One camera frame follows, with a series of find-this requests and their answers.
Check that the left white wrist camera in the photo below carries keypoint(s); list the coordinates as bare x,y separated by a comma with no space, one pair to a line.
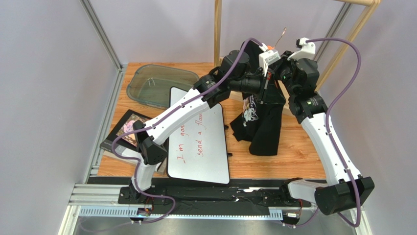
268,56

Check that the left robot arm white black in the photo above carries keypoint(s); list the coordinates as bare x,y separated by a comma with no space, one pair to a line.
232,75

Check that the black white book stack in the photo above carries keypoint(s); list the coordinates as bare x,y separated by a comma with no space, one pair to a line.
122,147

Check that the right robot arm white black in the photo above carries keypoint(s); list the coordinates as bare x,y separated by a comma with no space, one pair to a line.
345,187

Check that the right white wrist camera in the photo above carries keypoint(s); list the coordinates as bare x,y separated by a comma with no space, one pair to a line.
306,50

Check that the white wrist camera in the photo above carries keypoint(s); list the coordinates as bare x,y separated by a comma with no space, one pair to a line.
306,50
268,56

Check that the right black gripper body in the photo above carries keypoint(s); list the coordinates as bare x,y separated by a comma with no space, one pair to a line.
286,73

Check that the orange plastic hanger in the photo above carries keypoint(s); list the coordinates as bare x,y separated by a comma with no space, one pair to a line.
273,46

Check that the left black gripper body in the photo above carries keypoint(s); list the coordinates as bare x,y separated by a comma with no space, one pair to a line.
270,76

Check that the black floral t shirt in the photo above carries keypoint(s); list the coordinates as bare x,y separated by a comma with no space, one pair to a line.
260,124

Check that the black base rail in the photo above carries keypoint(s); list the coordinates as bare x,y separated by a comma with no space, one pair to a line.
252,197

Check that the wooden clothes rack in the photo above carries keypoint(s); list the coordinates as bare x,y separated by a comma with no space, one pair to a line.
370,7

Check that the whiteboard with red writing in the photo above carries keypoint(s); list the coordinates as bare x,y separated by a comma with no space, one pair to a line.
197,150

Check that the illustrated book on top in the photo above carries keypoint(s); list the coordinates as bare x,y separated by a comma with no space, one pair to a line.
128,127

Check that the grey transparent plastic bin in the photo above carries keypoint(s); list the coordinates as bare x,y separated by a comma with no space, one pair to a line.
151,84

